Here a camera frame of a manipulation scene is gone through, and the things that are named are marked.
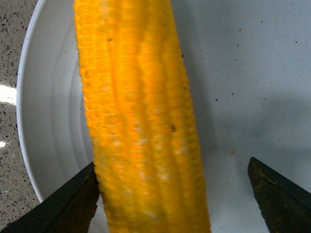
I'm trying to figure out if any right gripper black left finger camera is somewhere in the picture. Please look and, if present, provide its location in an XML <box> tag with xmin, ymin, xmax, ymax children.
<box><xmin>1</xmin><ymin>163</ymin><xmax>100</xmax><ymax>233</ymax></box>

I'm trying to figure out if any yellow corn cob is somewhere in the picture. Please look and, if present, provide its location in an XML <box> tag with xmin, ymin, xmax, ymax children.
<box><xmin>74</xmin><ymin>0</ymin><xmax>210</xmax><ymax>233</ymax></box>

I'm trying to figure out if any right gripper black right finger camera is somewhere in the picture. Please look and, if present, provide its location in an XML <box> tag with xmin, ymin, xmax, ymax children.
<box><xmin>247</xmin><ymin>157</ymin><xmax>311</xmax><ymax>233</ymax></box>

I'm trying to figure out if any light blue plate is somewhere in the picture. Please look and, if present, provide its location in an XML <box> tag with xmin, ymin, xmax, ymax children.
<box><xmin>17</xmin><ymin>0</ymin><xmax>311</xmax><ymax>233</ymax></box>

